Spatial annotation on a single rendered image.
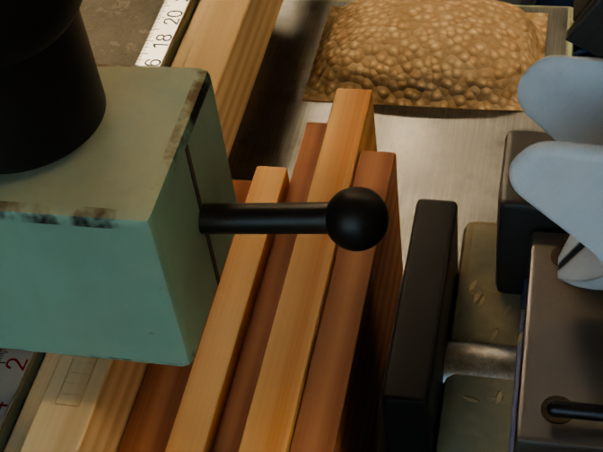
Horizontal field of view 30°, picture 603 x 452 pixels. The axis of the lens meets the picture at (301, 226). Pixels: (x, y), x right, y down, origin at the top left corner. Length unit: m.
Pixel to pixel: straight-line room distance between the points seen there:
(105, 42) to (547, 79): 1.95
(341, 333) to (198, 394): 0.06
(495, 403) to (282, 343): 0.08
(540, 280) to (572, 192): 0.07
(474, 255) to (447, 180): 0.12
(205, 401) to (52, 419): 0.05
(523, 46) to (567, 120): 0.27
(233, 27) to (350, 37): 0.10
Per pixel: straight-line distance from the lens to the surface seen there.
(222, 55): 0.52
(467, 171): 0.56
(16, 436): 0.43
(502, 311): 0.42
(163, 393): 0.43
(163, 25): 0.58
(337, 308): 0.41
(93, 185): 0.33
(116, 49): 2.23
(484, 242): 0.45
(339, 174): 0.45
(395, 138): 0.58
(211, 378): 0.42
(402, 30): 0.61
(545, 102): 0.34
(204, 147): 0.36
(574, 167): 0.31
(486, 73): 0.59
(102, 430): 0.41
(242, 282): 0.44
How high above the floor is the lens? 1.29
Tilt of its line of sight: 46 degrees down
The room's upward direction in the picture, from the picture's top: 9 degrees counter-clockwise
